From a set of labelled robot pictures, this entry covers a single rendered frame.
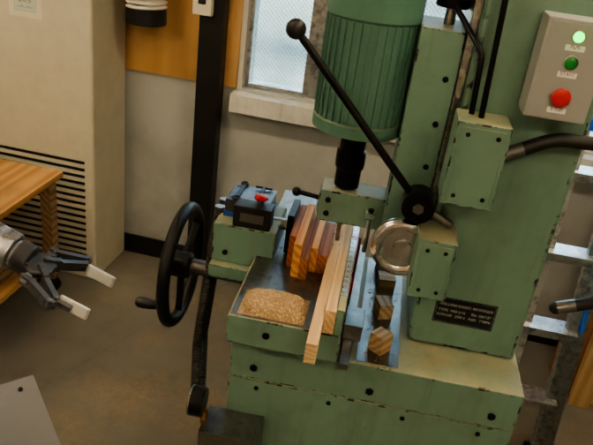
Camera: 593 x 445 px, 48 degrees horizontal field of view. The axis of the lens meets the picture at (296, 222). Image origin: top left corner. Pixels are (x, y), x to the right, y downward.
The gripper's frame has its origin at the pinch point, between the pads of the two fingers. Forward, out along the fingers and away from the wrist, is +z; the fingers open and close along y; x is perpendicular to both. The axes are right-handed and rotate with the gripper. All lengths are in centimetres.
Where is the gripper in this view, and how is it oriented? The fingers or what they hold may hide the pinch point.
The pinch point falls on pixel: (96, 296)
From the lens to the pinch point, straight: 158.7
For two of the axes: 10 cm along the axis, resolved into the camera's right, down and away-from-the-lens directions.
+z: 8.8, 4.8, 0.7
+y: 1.6, -4.3, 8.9
